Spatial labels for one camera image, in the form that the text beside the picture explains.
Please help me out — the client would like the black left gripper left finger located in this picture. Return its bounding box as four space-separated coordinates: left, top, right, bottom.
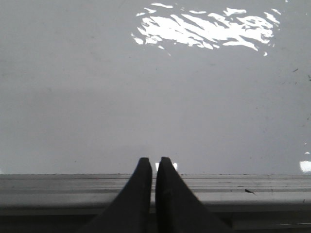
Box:
77 157 152 233

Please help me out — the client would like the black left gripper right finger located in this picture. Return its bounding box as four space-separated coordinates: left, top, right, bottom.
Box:
155 157 233 233

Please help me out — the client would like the white whiteboard surface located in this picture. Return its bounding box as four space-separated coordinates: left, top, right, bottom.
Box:
0 0 311 174

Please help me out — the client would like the grey aluminium whiteboard frame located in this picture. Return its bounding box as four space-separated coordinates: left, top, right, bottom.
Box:
0 174 311 233

